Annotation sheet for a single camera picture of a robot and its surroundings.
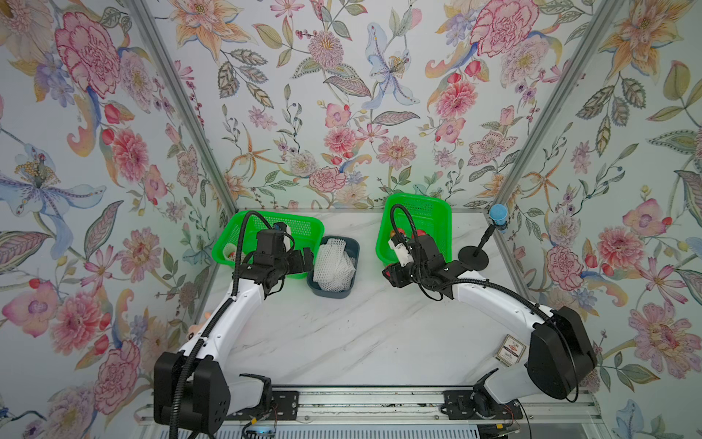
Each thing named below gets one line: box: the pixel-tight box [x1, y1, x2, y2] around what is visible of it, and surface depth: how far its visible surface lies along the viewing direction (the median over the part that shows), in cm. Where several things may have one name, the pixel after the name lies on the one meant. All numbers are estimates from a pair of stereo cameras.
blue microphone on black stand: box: [457, 203, 509, 272], surface depth 106 cm
